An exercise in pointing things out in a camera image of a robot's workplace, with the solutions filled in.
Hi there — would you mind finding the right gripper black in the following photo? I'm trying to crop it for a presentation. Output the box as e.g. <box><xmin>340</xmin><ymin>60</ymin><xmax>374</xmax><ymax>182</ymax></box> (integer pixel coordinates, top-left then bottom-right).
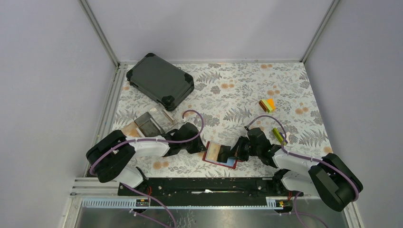
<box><xmin>225</xmin><ymin>136</ymin><xmax>261</xmax><ymax>162</ymax></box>

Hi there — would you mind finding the red leather card holder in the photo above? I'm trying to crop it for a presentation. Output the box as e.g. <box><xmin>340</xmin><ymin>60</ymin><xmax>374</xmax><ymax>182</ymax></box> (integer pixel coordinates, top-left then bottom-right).
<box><xmin>202</xmin><ymin>141</ymin><xmax>238</xmax><ymax>169</ymax></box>

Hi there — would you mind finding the gold credit card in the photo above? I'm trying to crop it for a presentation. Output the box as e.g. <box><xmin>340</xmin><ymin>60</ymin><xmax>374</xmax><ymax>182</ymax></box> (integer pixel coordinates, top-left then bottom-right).
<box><xmin>205</xmin><ymin>141</ymin><xmax>221</xmax><ymax>162</ymax></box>

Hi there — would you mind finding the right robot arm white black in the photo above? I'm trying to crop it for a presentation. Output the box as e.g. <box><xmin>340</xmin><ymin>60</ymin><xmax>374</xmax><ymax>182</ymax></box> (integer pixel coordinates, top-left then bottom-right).
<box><xmin>212</xmin><ymin>128</ymin><xmax>363</xmax><ymax>211</ymax></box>

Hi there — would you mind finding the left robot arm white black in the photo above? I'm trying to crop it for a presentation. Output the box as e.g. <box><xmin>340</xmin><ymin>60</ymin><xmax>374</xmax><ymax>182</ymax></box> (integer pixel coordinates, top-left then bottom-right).
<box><xmin>86</xmin><ymin>123</ymin><xmax>206</xmax><ymax>195</ymax></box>

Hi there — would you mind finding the clear acrylic card organizer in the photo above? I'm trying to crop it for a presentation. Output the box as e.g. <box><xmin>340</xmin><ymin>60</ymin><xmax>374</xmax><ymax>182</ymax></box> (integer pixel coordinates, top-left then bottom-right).
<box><xmin>134</xmin><ymin>104</ymin><xmax>178</xmax><ymax>137</ymax></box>

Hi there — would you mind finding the floral patterned table mat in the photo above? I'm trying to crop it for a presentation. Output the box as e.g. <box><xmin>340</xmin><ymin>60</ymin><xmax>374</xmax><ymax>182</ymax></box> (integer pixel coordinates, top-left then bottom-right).
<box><xmin>112</xmin><ymin>63</ymin><xmax>333</xmax><ymax>178</ymax></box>

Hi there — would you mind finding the dark grey hard case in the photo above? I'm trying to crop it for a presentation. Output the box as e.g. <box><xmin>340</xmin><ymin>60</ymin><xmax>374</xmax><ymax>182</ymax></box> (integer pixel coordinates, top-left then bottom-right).
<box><xmin>126</xmin><ymin>53</ymin><xmax>194</xmax><ymax>111</ymax></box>

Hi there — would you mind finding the wooden block base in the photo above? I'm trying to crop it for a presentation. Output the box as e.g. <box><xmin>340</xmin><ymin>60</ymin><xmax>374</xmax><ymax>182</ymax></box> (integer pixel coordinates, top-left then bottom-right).
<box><xmin>121</xmin><ymin>121</ymin><xmax>144</xmax><ymax>137</ymax></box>

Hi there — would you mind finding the orange green sticky note block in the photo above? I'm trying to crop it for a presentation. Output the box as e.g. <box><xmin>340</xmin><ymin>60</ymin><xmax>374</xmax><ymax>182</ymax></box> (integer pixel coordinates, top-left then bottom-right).
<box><xmin>259</xmin><ymin>98</ymin><xmax>276</xmax><ymax>114</ymax></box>

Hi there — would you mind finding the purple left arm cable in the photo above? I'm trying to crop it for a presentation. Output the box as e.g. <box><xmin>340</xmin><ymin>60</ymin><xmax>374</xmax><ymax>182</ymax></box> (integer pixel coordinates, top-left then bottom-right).
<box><xmin>89</xmin><ymin>110</ymin><xmax>205</xmax><ymax>176</ymax></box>

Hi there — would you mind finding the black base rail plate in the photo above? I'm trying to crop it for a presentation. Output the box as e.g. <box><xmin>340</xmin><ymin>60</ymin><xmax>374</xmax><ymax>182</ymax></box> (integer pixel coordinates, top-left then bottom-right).
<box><xmin>118</xmin><ymin>177</ymin><xmax>297</xmax><ymax>208</ymax></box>

